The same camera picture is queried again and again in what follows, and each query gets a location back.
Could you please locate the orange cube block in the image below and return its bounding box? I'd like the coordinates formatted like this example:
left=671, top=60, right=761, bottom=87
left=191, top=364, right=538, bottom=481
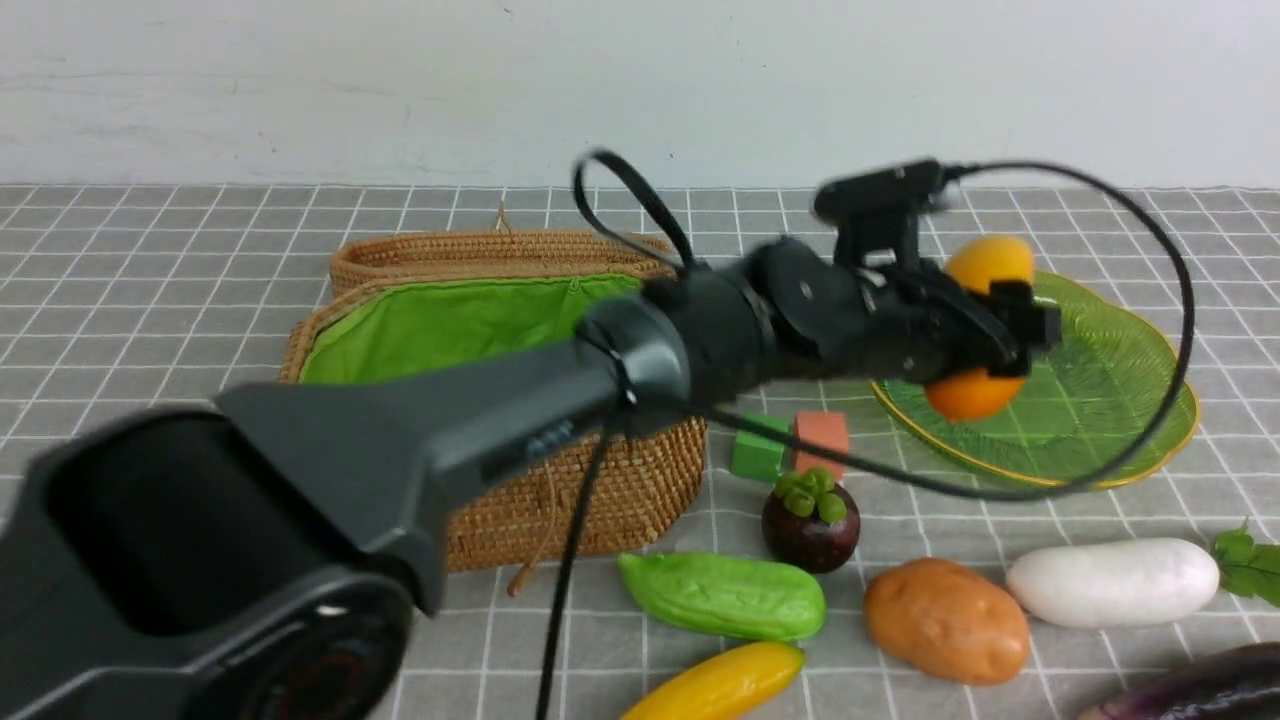
left=794, top=411, right=850, bottom=482

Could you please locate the green cube block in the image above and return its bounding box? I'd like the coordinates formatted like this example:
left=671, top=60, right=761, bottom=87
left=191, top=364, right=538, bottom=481
left=730, top=429, right=788, bottom=486

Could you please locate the woven rattan basket green lining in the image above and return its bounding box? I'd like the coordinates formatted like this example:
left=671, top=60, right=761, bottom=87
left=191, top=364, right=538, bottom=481
left=278, top=273, right=708, bottom=600

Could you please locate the dark purple mangosteen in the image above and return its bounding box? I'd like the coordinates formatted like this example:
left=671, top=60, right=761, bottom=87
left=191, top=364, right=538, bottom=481
left=762, top=466, right=861, bottom=574

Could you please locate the purple eggplant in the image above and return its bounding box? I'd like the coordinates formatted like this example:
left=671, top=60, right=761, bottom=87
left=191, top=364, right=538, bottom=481
left=1079, top=642, right=1279, bottom=719

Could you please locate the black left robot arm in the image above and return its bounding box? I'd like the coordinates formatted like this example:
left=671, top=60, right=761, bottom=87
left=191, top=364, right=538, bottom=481
left=3, top=238, right=1062, bottom=719

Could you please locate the woven rattan basket lid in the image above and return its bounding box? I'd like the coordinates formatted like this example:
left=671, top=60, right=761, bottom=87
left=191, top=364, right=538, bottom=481
left=329, top=210, right=675, bottom=297

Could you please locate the green chayote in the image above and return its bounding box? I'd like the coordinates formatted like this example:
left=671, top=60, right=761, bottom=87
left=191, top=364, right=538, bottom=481
left=617, top=552, right=827, bottom=642

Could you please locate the white radish with leaves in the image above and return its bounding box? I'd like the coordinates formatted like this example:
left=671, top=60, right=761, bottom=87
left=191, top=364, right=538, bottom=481
left=1005, top=524, right=1277, bottom=629

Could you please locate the orange mango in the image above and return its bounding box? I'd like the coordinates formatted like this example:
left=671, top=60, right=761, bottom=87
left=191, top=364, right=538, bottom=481
left=925, top=234, right=1034, bottom=423

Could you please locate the yellow banana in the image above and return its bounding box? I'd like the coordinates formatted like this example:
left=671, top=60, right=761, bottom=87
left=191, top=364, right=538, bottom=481
left=622, top=641, right=806, bottom=719

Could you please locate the brown potato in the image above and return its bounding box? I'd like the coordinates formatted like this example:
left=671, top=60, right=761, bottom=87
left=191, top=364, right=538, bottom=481
left=863, top=557, right=1030, bottom=685

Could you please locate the grey checkered tablecloth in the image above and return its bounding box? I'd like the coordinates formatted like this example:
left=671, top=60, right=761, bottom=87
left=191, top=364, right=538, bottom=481
left=1, top=184, right=1279, bottom=719

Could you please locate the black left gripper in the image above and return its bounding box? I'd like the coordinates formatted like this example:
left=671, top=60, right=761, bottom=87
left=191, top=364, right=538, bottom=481
left=745, top=237, right=1062, bottom=384

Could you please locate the green glass leaf plate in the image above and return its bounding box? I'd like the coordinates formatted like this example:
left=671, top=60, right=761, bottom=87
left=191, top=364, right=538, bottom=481
left=872, top=272, right=1176, bottom=486

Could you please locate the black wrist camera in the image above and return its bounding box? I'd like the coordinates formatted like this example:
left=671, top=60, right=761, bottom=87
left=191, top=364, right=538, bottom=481
left=812, top=159, right=948, bottom=268

